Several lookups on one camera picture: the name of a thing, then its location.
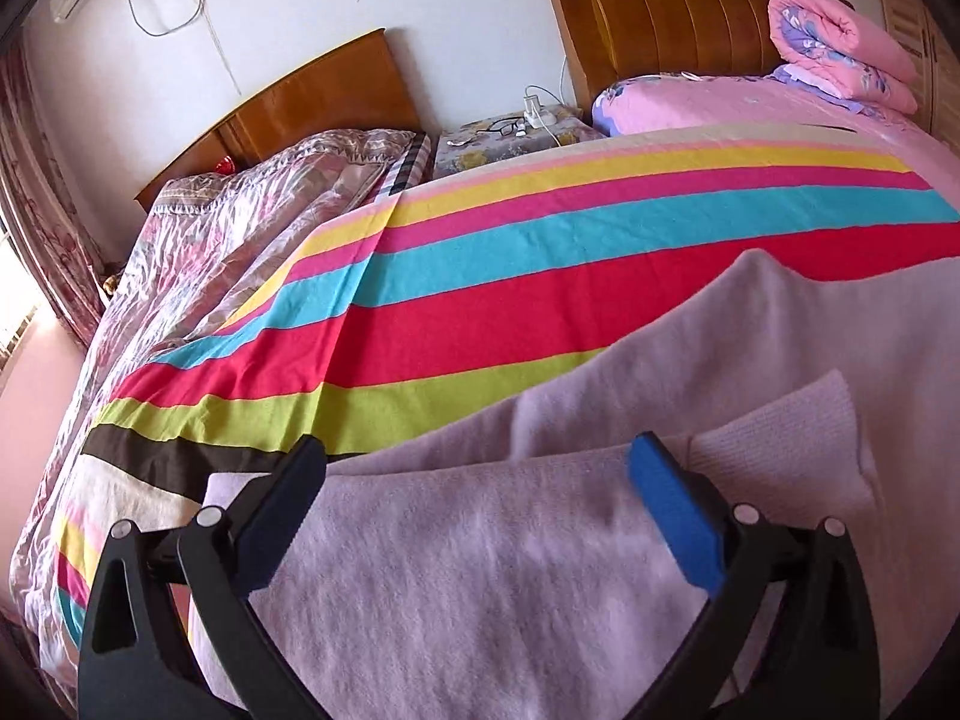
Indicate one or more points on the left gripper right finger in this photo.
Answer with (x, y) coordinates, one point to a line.
(820, 659)

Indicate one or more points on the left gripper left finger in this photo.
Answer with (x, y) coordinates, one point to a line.
(136, 661)

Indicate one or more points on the lilac sweatpants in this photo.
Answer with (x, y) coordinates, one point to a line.
(502, 567)

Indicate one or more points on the window with bars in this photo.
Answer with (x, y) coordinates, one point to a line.
(19, 297)

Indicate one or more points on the floral pink comforter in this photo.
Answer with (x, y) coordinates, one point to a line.
(208, 242)

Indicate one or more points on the pink floral curtain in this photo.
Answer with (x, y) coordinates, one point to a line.
(38, 210)

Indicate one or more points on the rainbow striped blanket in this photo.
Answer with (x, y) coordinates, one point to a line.
(415, 312)

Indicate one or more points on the pink bed sheet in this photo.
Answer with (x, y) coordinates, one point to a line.
(658, 102)

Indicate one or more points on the nightstand with floral cloth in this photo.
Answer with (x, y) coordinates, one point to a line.
(491, 140)

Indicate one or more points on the left wooden headboard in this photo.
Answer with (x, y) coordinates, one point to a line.
(357, 85)

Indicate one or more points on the wooden headboard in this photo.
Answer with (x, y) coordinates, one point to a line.
(357, 85)
(606, 41)

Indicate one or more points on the rolled pink floral quilt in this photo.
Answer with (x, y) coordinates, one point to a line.
(831, 40)

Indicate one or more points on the light wooden wardrobe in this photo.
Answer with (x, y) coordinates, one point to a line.
(936, 88)

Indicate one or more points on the right wooden headboard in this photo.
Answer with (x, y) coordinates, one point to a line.
(606, 41)

